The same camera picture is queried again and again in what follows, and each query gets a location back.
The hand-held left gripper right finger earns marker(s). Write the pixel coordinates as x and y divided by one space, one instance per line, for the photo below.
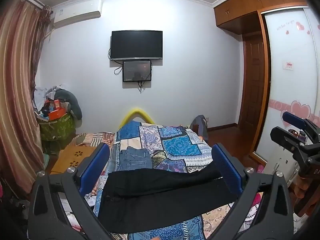
225 165

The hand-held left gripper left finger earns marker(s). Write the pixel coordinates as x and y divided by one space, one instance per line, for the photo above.
96 165

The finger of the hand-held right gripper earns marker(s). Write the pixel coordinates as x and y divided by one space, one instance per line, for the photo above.
293 118
280 133

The black pants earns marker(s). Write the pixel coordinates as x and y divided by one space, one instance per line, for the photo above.
162 195

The wooden lap tray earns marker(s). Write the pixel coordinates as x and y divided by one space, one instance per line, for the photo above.
72 158

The orange striped cloth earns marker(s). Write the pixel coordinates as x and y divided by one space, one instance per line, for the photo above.
96 138

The blue jeans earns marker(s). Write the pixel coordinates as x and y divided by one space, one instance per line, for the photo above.
136 160

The grey backpack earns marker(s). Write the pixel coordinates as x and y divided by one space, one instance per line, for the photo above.
200 126

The green storage basket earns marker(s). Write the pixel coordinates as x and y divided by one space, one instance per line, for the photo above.
57 130

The brown wooden door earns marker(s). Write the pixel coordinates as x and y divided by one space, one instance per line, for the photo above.
253 85

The white door sticker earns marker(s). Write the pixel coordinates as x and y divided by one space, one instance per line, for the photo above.
288 65

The blue patchwork blanket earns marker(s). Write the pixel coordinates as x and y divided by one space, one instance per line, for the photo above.
175 145

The orange box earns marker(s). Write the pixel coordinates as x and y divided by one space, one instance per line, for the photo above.
57 114

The yellow headboard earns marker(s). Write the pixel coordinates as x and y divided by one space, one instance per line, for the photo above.
136 112

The small black monitor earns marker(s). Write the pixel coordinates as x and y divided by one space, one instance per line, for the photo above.
137 71

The striped brown curtain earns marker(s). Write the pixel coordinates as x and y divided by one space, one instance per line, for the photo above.
17 92

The wooden overhead cabinets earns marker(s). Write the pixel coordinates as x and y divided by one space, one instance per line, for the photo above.
245 5

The white air conditioner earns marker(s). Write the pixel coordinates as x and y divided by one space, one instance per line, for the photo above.
77 12

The black wall television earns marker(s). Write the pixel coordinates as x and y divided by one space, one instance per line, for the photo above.
137 45

